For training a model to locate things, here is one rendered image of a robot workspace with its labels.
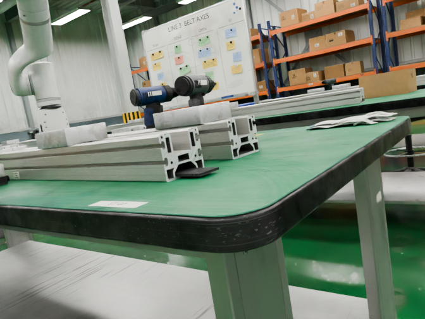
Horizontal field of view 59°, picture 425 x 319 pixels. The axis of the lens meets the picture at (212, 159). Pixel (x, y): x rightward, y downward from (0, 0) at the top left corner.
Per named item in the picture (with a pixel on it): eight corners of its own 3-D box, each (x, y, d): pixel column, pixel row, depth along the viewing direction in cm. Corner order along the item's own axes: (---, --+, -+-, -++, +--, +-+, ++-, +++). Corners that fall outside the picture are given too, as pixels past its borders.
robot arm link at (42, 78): (33, 99, 134) (61, 96, 138) (25, 62, 132) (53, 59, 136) (33, 102, 142) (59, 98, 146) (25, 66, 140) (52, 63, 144)
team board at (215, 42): (158, 188, 480) (128, 31, 454) (184, 178, 519) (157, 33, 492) (260, 188, 387) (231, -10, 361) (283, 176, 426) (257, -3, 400)
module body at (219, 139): (59, 166, 135) (54, 143, 134) (84, 160, 142) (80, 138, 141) (233, 159, 81) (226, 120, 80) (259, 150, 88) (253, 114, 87)
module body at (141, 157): (2, 180, 121) (-4, 154, 120) (33, 172, 128) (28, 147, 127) (167, 182, 67) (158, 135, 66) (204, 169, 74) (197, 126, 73)
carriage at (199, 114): (157, 140, 95) (152, 113, 94) (188, 133, 103) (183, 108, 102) (203, 136, 85) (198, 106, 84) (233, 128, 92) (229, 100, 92)
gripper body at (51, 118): (57, 104, 147) (64, 133, 148) (31, 107, 139) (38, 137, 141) (67, 102, 142) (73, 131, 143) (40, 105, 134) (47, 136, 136)
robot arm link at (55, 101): (55, 99, 146) (57, 107, 147) (32, 101, 140) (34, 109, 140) (65, 96, 141) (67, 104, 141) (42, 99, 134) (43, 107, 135)
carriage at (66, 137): (40, 159, 98) (34, 133, 97) (78, 151, 106) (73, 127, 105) (69, 157, 88) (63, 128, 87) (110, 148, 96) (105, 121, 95)
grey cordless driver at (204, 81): (182, 152, 112) (168, 78, 109) (214, 142, 128) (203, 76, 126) (203, 150, 108) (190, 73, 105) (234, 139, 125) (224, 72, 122)
